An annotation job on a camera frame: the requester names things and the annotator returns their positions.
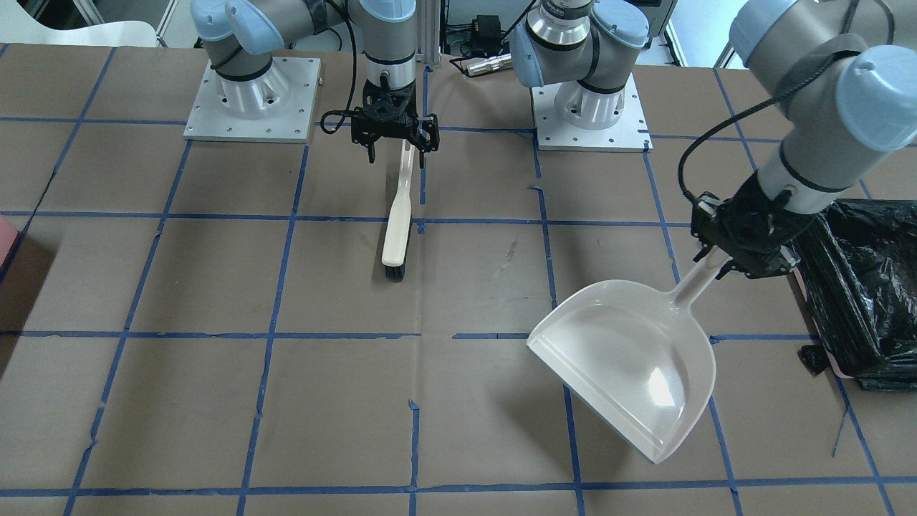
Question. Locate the pink plastic bin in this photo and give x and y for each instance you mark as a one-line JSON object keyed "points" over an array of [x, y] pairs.
{"points": [[9, 237]]}

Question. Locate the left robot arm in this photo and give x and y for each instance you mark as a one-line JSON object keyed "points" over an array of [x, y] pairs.
{"points": [[841, 72]]}

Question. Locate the black trash bag bin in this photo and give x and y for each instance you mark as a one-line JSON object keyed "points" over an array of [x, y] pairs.
{"points": [[858, 267]]}

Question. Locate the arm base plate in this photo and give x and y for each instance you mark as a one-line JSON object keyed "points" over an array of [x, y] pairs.
{"points": [[571, 118], [277, 107]]}

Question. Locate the white plastic dustpan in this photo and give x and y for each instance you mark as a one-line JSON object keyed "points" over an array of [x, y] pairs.
{"points": [[636, 355]]}

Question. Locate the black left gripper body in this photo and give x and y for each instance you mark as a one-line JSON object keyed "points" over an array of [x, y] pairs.
{"points": [[751, 212]]}

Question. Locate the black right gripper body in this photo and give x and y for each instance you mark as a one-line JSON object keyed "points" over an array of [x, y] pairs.
{"points": [[429, 135]]}

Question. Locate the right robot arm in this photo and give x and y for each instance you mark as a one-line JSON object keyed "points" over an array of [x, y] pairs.
{"points": [[241, 36]]}

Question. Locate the white brush black bristles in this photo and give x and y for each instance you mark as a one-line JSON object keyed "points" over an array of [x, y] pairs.
{"points": [[396, 239]]}

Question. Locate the silver flashlight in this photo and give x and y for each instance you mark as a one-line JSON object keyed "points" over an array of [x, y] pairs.
{"points": [[489, 65]]}

